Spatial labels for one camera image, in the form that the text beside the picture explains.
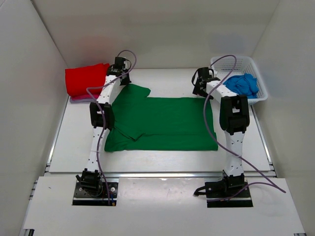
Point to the green t-shirt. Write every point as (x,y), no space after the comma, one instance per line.
(160,123)

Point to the white plastic basket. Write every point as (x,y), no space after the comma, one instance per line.
(244,65)

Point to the lavender folded t-shirt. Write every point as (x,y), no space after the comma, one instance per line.
(81,100)

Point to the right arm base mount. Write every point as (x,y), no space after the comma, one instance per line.
(228,192)

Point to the red folded t-shirt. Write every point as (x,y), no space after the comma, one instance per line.
(77,80)

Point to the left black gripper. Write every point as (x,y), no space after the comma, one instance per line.
(128,81)

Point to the aluminium table rail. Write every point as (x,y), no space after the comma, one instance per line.
(72,153)

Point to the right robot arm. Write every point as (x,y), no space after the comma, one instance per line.
(234,116)

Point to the pink folded t-shirt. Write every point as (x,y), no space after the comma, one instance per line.
(84,97)

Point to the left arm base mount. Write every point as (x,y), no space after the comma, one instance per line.
(92,190)

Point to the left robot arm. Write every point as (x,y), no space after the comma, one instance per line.
(101,112)

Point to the blue crumpled t-shirt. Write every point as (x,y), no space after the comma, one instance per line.
(243,85)

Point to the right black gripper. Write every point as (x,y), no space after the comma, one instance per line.
(198,92)

